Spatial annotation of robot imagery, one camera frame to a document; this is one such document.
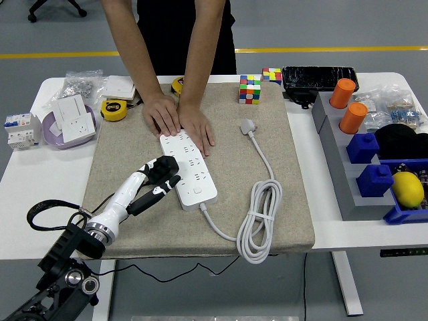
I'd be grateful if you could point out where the person's left hand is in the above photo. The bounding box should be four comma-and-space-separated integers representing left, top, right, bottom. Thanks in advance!
177, 100, 215, 158

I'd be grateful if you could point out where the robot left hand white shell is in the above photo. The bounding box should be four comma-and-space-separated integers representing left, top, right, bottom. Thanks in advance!
87, 158, 182, 235

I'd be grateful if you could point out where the person's right hand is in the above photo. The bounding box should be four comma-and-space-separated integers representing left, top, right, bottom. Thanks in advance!
142, 92, 182, 137

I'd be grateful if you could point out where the black plug adapter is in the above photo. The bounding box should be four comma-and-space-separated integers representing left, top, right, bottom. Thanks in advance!
146, 155, 181, 185

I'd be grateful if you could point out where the white power strip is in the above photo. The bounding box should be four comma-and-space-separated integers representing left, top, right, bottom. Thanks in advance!
159, 130, 219, 212

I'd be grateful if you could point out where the grey-brown mat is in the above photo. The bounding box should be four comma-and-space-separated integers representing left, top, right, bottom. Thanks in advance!
74, 82, 316, 260

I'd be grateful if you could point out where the yellow tape measure black label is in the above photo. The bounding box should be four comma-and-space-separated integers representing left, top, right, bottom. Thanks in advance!
100, 99, 129, 122

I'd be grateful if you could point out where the large Rubik's cube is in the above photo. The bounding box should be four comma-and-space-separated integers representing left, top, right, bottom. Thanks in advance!
238, 74, 262, 105

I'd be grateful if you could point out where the purple bowl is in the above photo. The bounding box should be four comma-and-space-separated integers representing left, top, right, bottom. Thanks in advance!
41, 104, 101, 150

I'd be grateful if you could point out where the person's torso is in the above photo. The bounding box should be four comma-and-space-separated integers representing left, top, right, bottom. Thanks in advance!
136, 0, 237, 76

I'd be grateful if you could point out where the clear bag of screws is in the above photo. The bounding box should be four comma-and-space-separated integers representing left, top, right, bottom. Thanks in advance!
41, 69, 108, 110

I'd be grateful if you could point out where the small Rubik's cube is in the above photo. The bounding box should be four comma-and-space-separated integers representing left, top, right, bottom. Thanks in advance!
261, 67, 283, 86

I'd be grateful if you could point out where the white table leg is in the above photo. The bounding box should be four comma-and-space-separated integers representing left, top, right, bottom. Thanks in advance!
92, 259, 117, 321
330, 250, 364, 317

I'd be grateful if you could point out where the black device with clip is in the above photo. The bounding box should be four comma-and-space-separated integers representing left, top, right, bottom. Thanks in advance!
283, 88, 318, 110

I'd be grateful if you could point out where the white circuit breaker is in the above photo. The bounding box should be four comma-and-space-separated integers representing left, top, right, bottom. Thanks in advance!
3, 112, 43, 150

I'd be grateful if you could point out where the black wrapped box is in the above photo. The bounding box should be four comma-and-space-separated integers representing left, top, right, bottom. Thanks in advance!
282, 66, 360, 93

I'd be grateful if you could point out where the orange cylinder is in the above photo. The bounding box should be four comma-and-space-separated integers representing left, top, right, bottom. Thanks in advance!
329, 78, 356, 110
338, 102, 369, 134

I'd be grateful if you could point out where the grey block holder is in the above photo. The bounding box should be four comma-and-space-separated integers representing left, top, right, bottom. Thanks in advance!
311, 90, 397, 222

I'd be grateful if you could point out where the black office chair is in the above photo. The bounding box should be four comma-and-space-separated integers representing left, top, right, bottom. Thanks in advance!
27, 0, 88, 23

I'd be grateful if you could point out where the blue block with knob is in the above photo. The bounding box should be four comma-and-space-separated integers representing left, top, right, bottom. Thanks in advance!
355, 164, 395, 199
346, 132, 381, 165

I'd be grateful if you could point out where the clear bag of small parts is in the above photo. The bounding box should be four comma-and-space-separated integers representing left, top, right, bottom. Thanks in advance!
352, 90, 391, 133

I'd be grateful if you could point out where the black cloth bundle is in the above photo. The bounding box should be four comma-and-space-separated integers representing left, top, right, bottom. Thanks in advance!
374, 123, 428, 161

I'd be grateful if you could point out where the clear bag of resistors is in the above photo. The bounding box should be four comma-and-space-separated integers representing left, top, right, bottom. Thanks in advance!
384, 83, 428, 131

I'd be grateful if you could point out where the yellow lemon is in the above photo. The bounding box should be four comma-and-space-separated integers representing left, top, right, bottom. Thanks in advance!
391, 171, 425, 211

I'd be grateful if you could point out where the blue plastic bin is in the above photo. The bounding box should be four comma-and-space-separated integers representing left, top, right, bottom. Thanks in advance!
377, 156, 428, 225

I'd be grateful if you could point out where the black table control panel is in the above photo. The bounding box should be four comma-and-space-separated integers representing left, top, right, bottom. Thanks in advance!
379, 247, 428, 258

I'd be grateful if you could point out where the white power cord with plug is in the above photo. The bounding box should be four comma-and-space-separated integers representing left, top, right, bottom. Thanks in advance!
199, 118, 284, 265

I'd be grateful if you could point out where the white flat switch panel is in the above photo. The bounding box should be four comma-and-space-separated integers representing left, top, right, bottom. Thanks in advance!
100, 75, 138, 102

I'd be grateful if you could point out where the white wall socket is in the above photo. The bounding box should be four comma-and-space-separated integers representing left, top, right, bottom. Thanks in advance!
61, 112, 98, 141

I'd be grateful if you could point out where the thin black adapter cord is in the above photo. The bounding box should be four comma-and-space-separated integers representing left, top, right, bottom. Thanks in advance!
90, 182, 278, 284

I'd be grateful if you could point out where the white switch plate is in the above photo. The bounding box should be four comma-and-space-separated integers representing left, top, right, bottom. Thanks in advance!
49, 94, 88, 131

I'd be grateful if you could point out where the black hanging cable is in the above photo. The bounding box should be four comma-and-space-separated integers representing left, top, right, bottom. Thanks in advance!
302, 252, 308, 321

